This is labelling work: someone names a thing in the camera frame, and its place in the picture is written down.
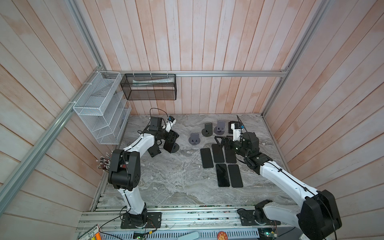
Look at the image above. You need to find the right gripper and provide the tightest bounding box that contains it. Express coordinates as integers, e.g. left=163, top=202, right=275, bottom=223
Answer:
left=215, top=135, right=250, bottom=161

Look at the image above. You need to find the purple phone stand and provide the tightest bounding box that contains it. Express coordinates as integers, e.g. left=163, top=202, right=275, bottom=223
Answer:
left=214, top=120, right=226, bottom=136

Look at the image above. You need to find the blue phone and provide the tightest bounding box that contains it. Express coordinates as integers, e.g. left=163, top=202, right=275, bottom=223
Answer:
left=164, top=131, right=179, bottom=153

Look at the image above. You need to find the black phone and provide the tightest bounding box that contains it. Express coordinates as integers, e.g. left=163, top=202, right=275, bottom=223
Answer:
left=216, top=164, right=230, bottom=187
left=212, top=144, right=225, bottom=163

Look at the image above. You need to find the black stand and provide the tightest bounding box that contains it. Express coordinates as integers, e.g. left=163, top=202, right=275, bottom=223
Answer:
left=148, top=143, right=161, bottom=158
left=228, top=121, right=241, bottom=135

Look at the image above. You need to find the grey round stand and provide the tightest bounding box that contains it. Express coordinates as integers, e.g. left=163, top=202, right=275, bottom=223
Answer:
left=202, top=123, right=213, bottom=137

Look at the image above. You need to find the green phone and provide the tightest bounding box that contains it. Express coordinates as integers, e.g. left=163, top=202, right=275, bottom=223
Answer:
left=200, top=148, right=214, bottom=169

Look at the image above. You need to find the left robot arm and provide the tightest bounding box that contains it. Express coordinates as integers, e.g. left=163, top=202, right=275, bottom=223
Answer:
left=108, top=116, right=180, bottom=226

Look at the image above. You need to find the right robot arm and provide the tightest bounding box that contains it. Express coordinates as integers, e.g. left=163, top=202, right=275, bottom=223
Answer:
left=215, top=130, right=342, bottom=240

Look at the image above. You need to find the black mesh basket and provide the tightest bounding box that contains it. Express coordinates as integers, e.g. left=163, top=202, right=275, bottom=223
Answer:
left=120, top=73, right=177, bottom=101

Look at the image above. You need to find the bundle of pencils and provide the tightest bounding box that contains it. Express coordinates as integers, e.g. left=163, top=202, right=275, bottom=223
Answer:
left=96, top=153, right=112, bottom=172

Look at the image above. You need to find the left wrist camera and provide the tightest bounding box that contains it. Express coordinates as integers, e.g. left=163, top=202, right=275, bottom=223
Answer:
left=163, top=116, right=176, bottom=133

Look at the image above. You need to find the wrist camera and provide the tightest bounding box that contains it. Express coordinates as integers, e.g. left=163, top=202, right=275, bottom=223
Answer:
left=163, top=116, right=176, bottom=133
left=233, top=123, right=244, bottom=142

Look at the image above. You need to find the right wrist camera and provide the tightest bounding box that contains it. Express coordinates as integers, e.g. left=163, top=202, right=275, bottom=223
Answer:
left=233, top=123, right=244, bottom=142

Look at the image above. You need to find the white wire mesh shelf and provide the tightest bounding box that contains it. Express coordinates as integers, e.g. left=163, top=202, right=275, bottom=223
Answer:
left=74, top=71, right=132, bottom=145

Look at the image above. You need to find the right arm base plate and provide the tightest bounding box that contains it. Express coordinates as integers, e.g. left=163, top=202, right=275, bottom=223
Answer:
left=237, top=208, right=281, bottom=226

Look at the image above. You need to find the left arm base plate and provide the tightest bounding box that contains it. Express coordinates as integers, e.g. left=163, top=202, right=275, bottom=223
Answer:
left=121, top=212, right=162, bottom=229

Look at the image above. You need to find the aluminium rail front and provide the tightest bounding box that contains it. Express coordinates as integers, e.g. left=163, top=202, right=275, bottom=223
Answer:
left=76, top=205, right=325, bottom=233

